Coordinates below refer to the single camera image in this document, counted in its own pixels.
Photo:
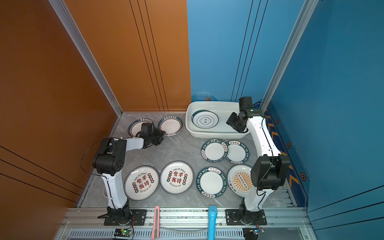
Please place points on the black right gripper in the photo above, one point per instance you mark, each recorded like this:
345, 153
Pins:
231, 120

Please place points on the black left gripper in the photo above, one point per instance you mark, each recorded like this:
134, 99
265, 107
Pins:
160, 133

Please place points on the green red rim plate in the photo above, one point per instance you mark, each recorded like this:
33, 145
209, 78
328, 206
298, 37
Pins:
171, 125
135, 126
198, 117

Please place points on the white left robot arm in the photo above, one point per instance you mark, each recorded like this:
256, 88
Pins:
109, 162

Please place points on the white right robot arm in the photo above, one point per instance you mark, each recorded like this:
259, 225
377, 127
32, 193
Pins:
269, 171

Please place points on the white plastic bin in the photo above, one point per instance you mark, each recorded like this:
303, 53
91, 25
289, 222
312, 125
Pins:
207, 120

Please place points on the green lettered rim plate upper-right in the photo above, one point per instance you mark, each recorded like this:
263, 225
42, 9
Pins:
238, 153

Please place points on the green lettered rim plate upper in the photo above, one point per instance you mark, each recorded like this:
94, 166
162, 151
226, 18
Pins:
214, 151

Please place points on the white plate red characters right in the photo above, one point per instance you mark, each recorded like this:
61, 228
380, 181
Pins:
176, 178

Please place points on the white plate red characters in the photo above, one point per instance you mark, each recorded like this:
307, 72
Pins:
141, 183
176, 178

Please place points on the white plate red characters left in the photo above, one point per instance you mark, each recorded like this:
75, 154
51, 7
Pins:
141, 183

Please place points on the orange sunburst plate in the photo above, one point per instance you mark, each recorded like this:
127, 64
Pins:
239, 180

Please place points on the green lettered rim plate lower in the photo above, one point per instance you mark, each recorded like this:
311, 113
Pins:
211, 182

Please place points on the pink utility knife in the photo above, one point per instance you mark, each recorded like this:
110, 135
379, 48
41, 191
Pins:
156, 224

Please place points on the green circuit board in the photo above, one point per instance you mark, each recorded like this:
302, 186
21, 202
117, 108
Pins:
123, 234

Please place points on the right small circuit board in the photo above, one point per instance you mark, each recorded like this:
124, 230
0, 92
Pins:
257, 230

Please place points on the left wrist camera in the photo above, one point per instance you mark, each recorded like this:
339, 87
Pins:
146, 129

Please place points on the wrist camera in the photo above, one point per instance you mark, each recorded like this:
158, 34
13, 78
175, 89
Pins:
146, 129
245, 103

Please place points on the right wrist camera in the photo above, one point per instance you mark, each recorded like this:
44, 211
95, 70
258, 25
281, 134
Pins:
245, 103

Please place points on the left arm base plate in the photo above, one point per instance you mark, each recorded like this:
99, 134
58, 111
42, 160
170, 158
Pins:
138, 218

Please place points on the blue handle tool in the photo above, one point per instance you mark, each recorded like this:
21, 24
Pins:
212, 213

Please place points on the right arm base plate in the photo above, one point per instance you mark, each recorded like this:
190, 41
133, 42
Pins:
238, 217

